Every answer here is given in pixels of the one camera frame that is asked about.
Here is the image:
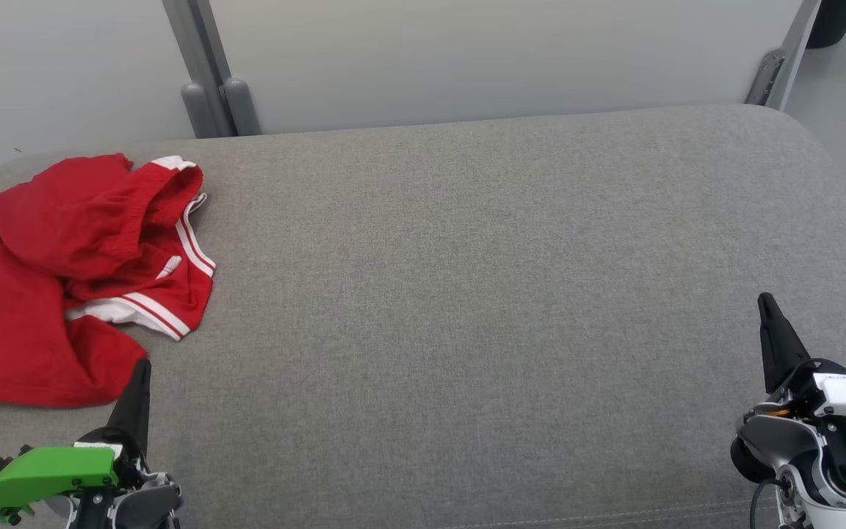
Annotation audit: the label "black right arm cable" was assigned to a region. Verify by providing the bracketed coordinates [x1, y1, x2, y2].
[749, 476, 785, 529]

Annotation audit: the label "black round bin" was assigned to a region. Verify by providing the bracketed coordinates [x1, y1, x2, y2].
[806, 0, 846, 50]

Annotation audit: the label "red basketball jersey number 23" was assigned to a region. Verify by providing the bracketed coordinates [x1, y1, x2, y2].
[0, 195, 217, 409]

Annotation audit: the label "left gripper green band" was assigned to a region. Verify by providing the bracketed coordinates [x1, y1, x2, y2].
[0, 359, 152, 524]

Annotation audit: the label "grey fabric sofa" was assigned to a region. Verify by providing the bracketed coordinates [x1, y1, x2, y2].
[0, 104, 846, 529]

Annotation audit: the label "grey partition post rounded feet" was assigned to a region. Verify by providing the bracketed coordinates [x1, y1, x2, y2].
[162, 0, 263, 140]

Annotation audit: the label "grey partition post with bracket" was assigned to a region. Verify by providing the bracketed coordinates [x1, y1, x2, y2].
[744, 0, 823, 112]

